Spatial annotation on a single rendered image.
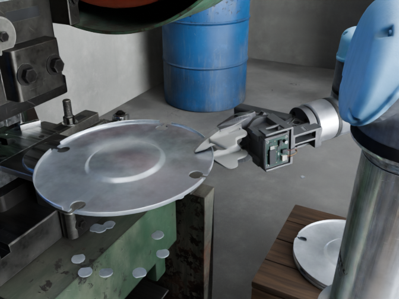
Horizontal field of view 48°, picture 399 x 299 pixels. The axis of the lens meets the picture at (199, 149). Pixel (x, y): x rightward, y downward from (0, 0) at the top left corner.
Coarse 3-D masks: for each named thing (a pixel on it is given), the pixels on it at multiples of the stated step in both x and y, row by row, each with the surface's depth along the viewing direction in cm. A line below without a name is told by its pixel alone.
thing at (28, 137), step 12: (12, 132) 86; (24, 132) 86; (36, 132) 86; (48, 132) 86; (0, 144) 81; (12, 144) 81; (24, 144) 81; (0, 156) 77; (0, 168) 76; (0, 180) 76
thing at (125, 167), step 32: (96, 128) 83; (128, 128) 83; (64, 160) 74; (96, 160) 72; (128, 160) 71; (160, 160) 71; (192, 160) 72; (64, 192) 66; (96, 192) 65; (128, 192) 65; (160, 192) 64
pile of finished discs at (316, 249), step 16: (320, 224) 127; (336, 224) 127; (304, 240) 122; (320, 240) 121; (336, 240) 120; (304, 256) 115; (320, 256) 115; (336, 256) 114; (304, 272) 112; (320, 272) 110; (320, 288) 107
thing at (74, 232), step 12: (36, 144) 81; (48, 144) 80; (12, 156) 77; (24, 156) 76; (36, 156) 76; (12, 168) 73; (24, 168) 73; (36, 192) 76; (48, 204) 76; (72, 204) 75; (84, 204) 77; (60, 216) 76; (72, 216) 75; (84, 216) 78; (72, 228) 76; (84, 228) 79
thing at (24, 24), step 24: (0, 0) 65; (24, 0) 68; (48, 0) 73; (0, 24) 64; (24, 24) 69; (48, 24) 74; (0, 48) 65; (24, 48) 67; (48, 48) 71; (0, 72) 67; (24, 72) 67; (48, 72) 72; (0, 96) 68; (24, 96) 69
